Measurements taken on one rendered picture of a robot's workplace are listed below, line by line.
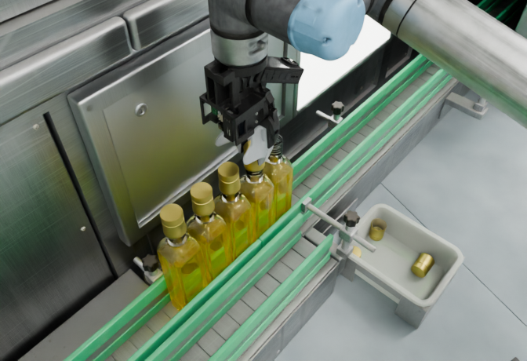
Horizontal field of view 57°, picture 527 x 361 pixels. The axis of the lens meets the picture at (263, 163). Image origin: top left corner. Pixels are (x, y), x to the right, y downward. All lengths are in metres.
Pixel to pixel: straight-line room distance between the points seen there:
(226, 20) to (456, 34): 0.26
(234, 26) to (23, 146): 0.33
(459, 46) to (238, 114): 0.28
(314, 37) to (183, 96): 0.36
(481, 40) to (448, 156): 0.90
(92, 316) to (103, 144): 0.38
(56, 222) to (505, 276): 0.95
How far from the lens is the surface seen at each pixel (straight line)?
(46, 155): 0.76
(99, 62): 0.70
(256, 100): 0.68
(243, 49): 0.62
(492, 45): 0.59
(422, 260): 1.15
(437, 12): 0.59
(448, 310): 1.17
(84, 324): 1.00
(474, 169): 1.45
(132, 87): 0.74
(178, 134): 0.86
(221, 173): 0.78
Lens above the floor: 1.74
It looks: 47 degrees down
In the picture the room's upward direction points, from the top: straight up
